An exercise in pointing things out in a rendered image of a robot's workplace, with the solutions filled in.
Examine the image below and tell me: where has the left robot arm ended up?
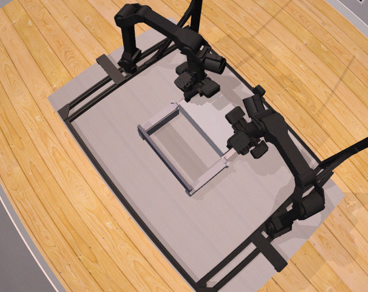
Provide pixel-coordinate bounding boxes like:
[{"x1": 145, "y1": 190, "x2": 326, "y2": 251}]
[{"x1": 229, "y1": 94, "x2": 325, "y2": 239}]

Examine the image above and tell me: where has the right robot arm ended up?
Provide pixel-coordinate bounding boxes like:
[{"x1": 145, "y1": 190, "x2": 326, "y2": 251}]
[{"x1": 114, "y1": 3, "x2": 226, "y2": 92}]

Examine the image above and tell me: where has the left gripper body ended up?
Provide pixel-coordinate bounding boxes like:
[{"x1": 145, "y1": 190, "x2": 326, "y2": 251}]
[{"x1": 225, "y1": 106, "x2": 268, "y2": 159}]

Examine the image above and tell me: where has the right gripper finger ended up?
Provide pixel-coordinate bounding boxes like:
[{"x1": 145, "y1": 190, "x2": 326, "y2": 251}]
[{"x1": 196, "y1": 87, "x2": 203, "y2": 97}]

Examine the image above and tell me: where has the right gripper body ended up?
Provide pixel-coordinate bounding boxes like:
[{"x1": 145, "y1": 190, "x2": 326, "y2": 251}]
[{"x1": 176, "y1": 61, "x2": 220, "y2": 98}]

